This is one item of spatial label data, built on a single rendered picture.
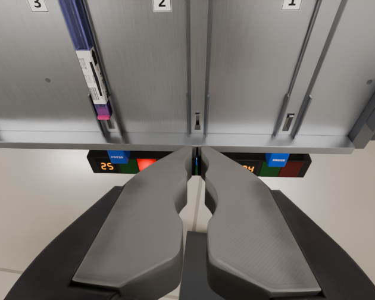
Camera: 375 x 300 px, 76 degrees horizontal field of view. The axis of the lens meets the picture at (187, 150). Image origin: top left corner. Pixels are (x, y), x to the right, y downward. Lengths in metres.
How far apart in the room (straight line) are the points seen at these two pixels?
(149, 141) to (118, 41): 0.12
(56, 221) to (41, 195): 0.13
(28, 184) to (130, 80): 1.06
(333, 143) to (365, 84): 0.07
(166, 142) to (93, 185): 0.87
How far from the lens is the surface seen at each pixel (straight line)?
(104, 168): 0.41
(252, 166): 0.38
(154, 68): 0.27
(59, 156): 1.20
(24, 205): 1.32
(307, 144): 0.33
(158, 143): 0.30
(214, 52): 0.26
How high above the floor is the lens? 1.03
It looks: 87 degrees down
